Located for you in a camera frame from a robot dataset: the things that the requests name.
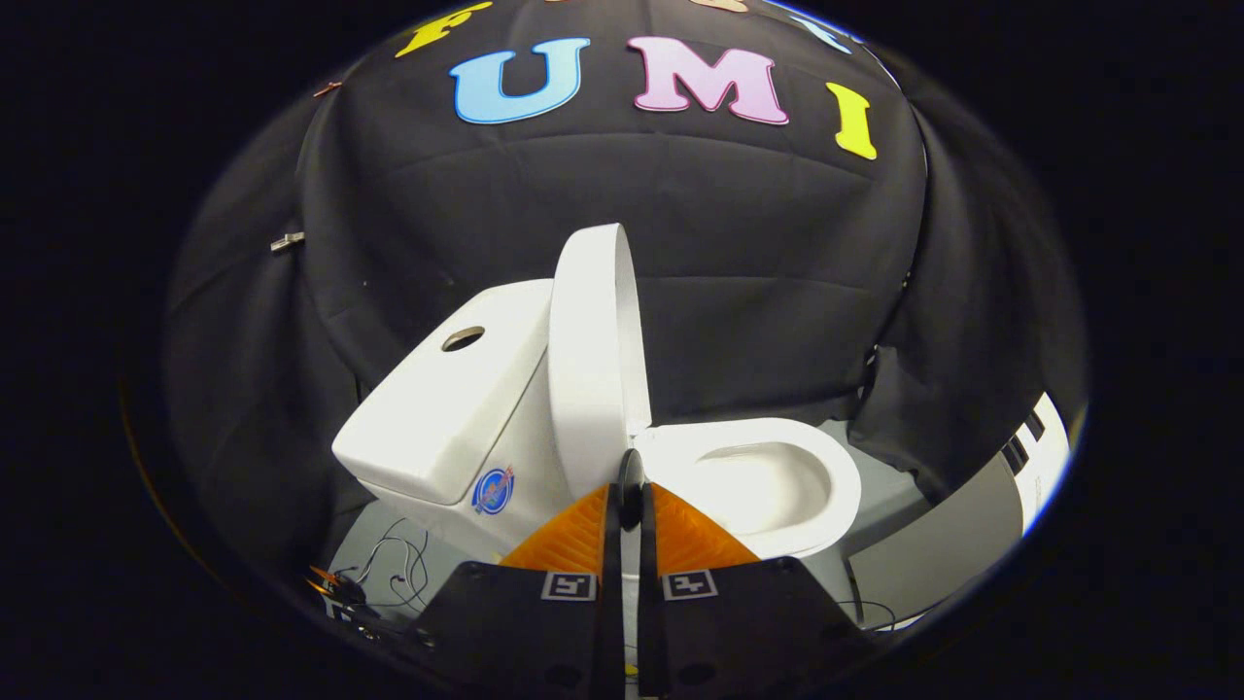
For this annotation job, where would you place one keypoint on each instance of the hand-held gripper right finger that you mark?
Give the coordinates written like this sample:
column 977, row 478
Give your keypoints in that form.
column 647, row 603

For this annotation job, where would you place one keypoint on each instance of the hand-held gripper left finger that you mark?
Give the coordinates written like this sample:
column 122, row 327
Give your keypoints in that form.
column 612, row 603

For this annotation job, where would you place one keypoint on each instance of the black round lid knob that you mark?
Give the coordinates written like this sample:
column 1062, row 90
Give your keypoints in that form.
column 631, row 486

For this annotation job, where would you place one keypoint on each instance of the white toilet lid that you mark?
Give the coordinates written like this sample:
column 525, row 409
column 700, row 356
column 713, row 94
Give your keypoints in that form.
column 588, row 369

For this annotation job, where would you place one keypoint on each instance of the white toilet seat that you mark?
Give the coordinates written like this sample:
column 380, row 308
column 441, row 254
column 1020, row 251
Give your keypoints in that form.
column 838, row 506

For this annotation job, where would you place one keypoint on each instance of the white toilet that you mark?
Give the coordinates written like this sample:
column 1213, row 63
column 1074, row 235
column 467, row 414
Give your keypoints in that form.
column 437, row 408

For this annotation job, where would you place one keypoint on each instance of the grey board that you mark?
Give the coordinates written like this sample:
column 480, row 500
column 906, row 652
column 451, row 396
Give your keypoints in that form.
column 943, row 544

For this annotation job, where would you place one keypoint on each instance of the chrome flush button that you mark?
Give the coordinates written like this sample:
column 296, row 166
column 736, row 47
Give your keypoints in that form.
column 463, row 338

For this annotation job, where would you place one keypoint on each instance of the black backdrop cloth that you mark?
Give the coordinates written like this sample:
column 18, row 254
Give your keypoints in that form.
column 758, row 243

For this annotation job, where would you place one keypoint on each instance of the white striped panel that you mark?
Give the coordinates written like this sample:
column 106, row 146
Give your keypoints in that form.
column 1045, row 467

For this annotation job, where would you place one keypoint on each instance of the silver clip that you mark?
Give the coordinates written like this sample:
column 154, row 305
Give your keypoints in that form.
column 287, row 241

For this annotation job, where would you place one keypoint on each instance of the orange clip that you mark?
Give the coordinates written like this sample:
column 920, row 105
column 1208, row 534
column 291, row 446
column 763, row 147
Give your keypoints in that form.
column 328, row 89

